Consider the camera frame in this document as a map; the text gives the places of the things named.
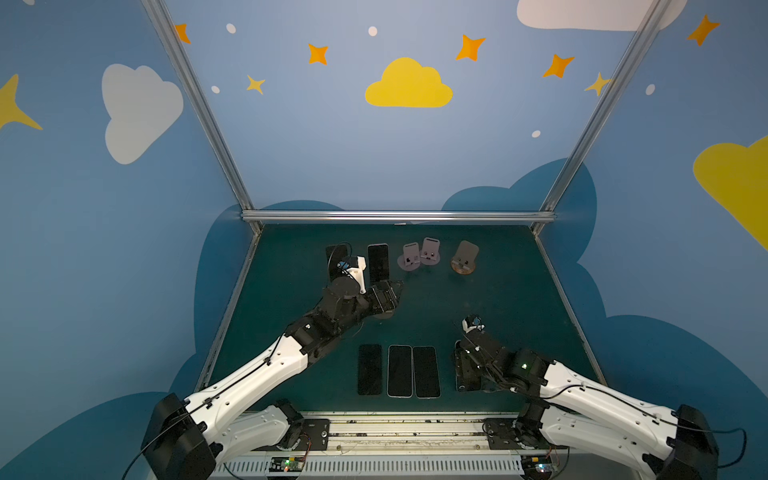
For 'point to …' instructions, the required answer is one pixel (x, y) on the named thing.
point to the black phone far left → (336, 254)
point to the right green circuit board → (536, 465)
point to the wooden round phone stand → (465, 258)
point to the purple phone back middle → (378, 263)
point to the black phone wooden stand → (426, 372)
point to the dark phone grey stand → (370, 369)
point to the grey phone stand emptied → (410, 259)
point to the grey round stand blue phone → (384, 315)
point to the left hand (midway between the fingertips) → (397, 288)
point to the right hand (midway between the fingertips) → (464, 351)
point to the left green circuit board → (286, 463)
